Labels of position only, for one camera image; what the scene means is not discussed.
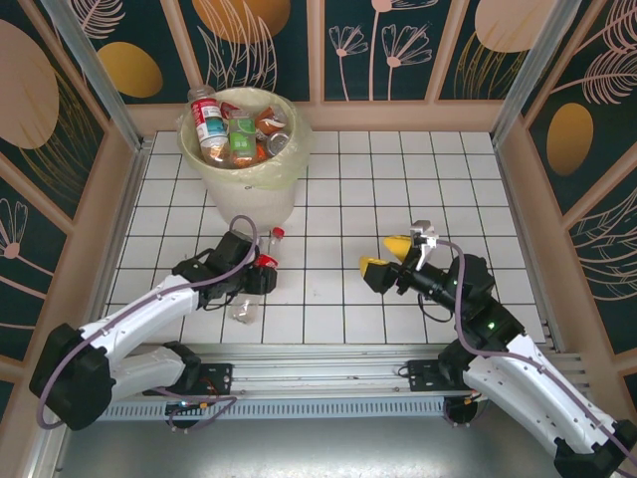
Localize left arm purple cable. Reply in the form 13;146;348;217
37;214;241;434

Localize clear unlabelled bottle white cap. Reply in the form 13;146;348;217
266;131;291;156

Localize bottle red white green label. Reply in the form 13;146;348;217
187;85;228;163

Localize aluminium frame post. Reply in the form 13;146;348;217
39;0;153;155
490;0;581;145

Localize grey slotted cable duct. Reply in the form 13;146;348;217
99;400;449;420

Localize aluminium side rail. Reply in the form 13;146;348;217
490;136;571;356
74;138;155;362

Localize clear bottle small red label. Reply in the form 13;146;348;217
227;226;286;324

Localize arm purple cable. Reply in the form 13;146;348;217
37;214;241;434
432;238;637;478

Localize crushed bottle green label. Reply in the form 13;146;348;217
226;113;258;153

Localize crushed copper brown bottle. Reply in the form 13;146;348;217
256;104;290;135

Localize grey sheet metal panel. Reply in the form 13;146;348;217
29;416;613;478

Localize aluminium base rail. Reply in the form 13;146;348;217
47;343;596;403

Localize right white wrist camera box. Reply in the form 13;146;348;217
408;218;439;270

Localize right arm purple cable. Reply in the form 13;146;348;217
432;238;637;478

